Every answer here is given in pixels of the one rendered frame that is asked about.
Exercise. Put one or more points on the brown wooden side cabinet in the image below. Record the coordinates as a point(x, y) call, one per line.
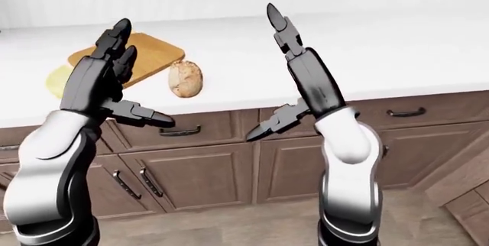
point(464, 188)

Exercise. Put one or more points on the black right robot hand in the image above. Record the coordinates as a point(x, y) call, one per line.
point(313, 80)

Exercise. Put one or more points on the brown wooden base cabinet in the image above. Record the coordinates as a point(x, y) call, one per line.
point(214, 165)

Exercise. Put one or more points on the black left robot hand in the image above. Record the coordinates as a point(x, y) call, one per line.
point(89, 85)

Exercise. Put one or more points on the yellow plate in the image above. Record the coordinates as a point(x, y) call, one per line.
point(57, 81)

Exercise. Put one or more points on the wooden cutting board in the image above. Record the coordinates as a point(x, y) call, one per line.
point(151, 54)

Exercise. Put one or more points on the brown bread loaf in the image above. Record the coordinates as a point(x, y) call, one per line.
point(185, 78)

